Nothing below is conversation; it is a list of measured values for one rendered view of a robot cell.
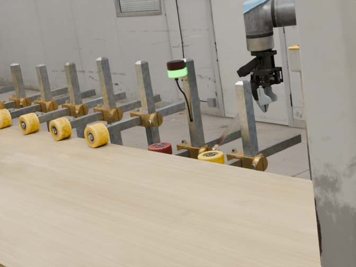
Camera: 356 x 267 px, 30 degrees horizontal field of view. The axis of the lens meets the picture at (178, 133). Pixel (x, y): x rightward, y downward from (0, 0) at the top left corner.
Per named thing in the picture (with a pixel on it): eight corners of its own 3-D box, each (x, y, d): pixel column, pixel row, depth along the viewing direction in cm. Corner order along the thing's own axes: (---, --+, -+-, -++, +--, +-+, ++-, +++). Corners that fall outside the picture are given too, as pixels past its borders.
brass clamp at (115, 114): (106, 116, 275) (104, 105, 274) (125, 119, 265) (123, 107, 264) (94, 120, 271) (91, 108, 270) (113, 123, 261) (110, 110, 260)
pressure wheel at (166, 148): (165, 171, 232) (160, 139, 229) (180, 174, 226) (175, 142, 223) (148, 178, 227) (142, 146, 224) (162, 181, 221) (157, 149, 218)
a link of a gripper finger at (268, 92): (275, 113, 222) (273, 86, 220) (262, 112, 226) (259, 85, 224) (281, 110, 224) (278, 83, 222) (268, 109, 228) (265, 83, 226)
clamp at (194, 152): (188, 154, 240) (186, 141, 238) (214, 159, 229) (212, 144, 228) (176, 159, 236) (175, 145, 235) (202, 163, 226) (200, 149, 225)
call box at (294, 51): (306, 69, 190) (303, 42, 188) (326, 69, 184) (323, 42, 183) (290, 74, 185) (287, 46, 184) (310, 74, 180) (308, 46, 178)
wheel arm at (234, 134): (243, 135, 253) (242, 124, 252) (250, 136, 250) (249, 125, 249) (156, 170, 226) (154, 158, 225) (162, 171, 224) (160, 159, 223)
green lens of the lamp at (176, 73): (178, 73, 225) (177, 67, 224) (189, 73, 220) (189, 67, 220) (165, 77, 221) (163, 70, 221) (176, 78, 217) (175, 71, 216)
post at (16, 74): (35, 157, 332) (16, 62, 320) (38, 158, 329) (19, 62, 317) (29, 159, 330) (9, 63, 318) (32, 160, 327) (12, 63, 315)
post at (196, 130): (205, 190, 237) (186, 57, 225) (212, 192, 234) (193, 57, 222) (198, 193, 235) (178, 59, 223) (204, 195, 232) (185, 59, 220)
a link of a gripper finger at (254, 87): (255, 101, 221) (252, 75, 219) (251, 101, 222) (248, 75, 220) (264, 98, 224) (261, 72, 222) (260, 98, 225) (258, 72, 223)
